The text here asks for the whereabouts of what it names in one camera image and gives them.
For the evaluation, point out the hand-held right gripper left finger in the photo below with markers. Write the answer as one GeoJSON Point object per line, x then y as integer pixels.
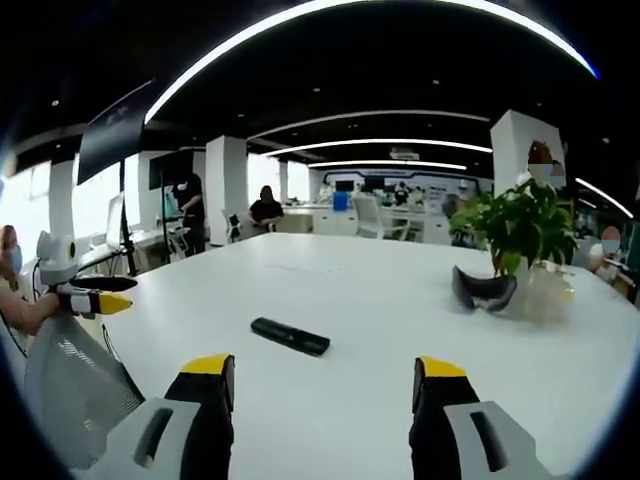
{"type": "Point", "coordinates": [192, 425]}

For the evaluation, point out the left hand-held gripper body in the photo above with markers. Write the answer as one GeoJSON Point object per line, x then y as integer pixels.
{"type": "Point", "coordinates": [56, 260]}

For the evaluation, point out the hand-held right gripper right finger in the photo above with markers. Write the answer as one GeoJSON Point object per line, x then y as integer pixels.
{"type": "Point", "coordinates": [435, 430]}

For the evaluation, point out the black remote control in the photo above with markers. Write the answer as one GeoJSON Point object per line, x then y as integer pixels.
{"type": "Point", "coordinates": [290, 336]}

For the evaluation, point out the black screen stand pole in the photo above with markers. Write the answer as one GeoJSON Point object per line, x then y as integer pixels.
{"type": "Point", "coordinates": [129, 235]}

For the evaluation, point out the grey mesh office chair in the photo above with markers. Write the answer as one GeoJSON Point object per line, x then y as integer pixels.
{"type": "Point", "coordinates": [80, 385]}

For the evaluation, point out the large dark display screen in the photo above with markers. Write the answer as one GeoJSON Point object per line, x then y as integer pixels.
{"type": "Point", "coordinates": [111, 135]}

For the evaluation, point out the black curved headset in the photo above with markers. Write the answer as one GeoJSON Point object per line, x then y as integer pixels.
{"type": "Point", "coordinates": [482, 292]}

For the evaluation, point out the clear glass vase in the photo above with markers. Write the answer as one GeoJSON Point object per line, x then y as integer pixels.
{"type": "Point", "coordinates": [550, 295]}

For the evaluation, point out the green potted plant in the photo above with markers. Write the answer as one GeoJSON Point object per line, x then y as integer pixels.
{"type": "Point", "coordinates": [520, 225]}

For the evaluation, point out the white office chair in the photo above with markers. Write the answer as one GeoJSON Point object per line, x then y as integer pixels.
{"type": "Point", "coordinates": [370, 215]}

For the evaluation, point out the blue box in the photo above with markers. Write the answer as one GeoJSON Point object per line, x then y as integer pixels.
{"type": "Point", "coordinates": [341, 202]}

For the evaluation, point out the ceiling light strip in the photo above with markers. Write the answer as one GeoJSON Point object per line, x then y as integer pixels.
{"type": "Point", "coordinates": [380, 144]}
{"type": "Point", "coordinates": [390, 164]}

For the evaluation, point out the long curved ceiling light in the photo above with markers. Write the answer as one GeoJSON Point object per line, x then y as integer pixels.
{"type": "Point", "coordinates": [350, 4]}

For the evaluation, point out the small dark wall screen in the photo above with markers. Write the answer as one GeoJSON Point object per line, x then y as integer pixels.
{"type": "Point", "coordinates": [170, 170]}

